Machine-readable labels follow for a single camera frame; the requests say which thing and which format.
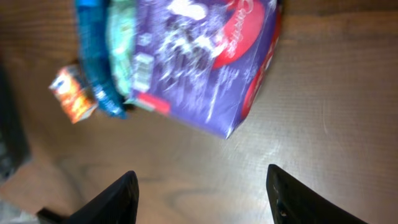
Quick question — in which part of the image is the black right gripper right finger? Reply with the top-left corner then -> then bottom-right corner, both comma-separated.
266,164 -> 365,224

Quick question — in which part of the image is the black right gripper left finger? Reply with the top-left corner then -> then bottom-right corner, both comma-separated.
37,170 -> 140,224

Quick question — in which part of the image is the purple snack package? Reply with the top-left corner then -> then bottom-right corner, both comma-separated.
131,0 -> 282,138

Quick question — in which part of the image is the mint green snack packet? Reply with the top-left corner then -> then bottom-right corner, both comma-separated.
106,0 -> 136,98

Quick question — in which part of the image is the blue cookie pack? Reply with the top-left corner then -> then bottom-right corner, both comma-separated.
75,0 -> 127,119

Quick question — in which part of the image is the small orange box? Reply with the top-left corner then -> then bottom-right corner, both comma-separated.
49,64 -> 98,124

